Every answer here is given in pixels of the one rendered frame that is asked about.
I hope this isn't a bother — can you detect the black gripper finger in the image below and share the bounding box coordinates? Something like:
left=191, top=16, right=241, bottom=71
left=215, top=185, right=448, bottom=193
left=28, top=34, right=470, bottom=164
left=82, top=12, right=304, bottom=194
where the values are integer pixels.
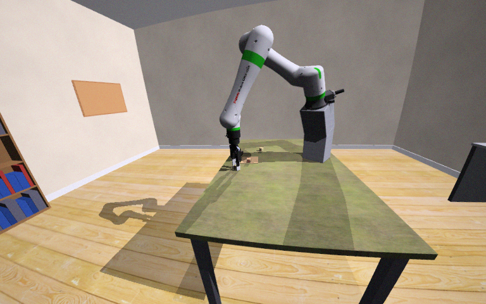
left=229, top=145, right=236, bottom=167
left=233, top=146, right=241, bottom=170

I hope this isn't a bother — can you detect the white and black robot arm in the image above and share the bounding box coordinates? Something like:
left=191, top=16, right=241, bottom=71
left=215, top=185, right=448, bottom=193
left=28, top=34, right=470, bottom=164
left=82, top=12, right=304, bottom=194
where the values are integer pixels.
left=220, top=25, right=344, bottom=139

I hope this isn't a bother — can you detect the tan square mat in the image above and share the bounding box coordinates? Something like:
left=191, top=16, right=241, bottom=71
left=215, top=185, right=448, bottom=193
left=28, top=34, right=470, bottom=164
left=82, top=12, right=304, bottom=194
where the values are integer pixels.
left=241, top=156, right=258, bottom=163

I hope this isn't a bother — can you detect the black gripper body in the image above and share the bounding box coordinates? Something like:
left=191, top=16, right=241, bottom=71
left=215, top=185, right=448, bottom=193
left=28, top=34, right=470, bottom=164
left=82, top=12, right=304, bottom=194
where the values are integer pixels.
left=228, top=138, right=240, bottom=151

